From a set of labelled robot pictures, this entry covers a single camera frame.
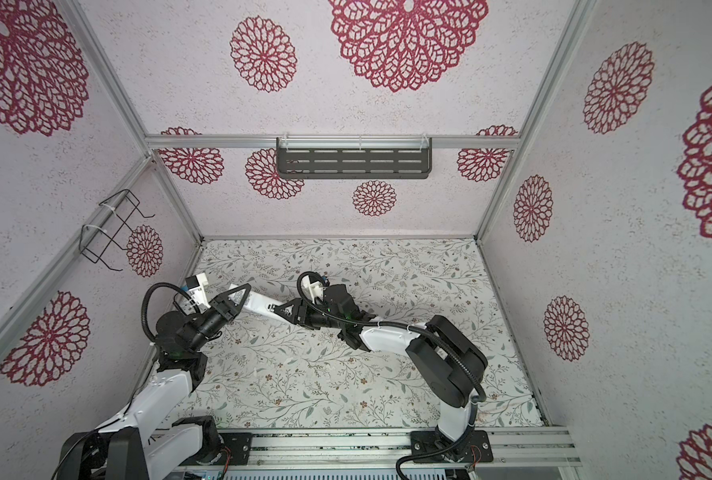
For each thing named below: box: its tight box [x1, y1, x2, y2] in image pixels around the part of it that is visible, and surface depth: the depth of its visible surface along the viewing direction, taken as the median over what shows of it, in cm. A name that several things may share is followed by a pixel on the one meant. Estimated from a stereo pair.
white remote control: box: [229, 283, 294, 324], surface depth 77 cm
